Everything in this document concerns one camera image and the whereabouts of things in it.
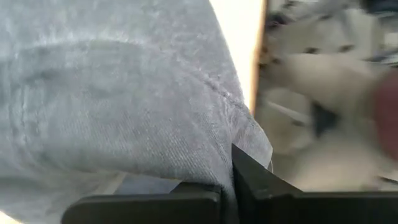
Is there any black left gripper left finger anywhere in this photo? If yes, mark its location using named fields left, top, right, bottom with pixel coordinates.
left=61, top=182, right=223, bottom=224

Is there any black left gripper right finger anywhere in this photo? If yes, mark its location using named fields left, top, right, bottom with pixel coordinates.
left=231, top=142, right=398, bottom=224

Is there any grey baseball cap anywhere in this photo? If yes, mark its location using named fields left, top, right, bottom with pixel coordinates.
left=0, top=0, right=274, bottom=224

